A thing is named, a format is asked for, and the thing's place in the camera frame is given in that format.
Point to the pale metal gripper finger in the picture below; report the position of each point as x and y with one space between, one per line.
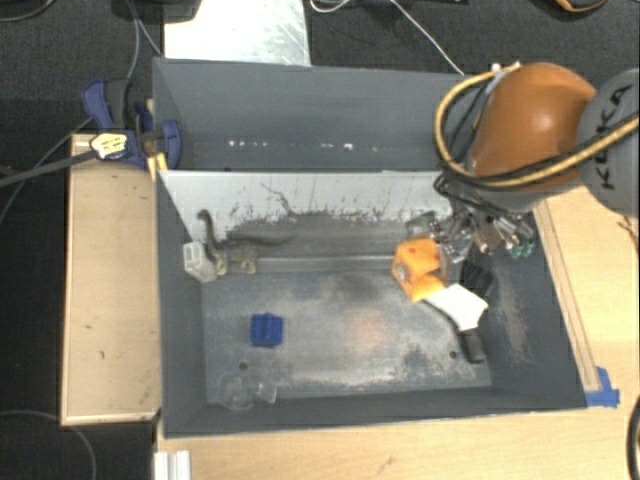
423 225
451 266

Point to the orange toy block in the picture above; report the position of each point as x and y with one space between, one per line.
415 265

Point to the grey metal bin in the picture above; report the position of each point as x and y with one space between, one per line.
350 318

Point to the blue toy block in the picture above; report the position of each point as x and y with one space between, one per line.
266 330

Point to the small white plastic block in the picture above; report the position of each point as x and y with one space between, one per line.
196 260

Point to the clear glass thing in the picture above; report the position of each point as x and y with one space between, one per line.
245 392

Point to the pale wood board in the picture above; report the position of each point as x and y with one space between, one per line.
110 293

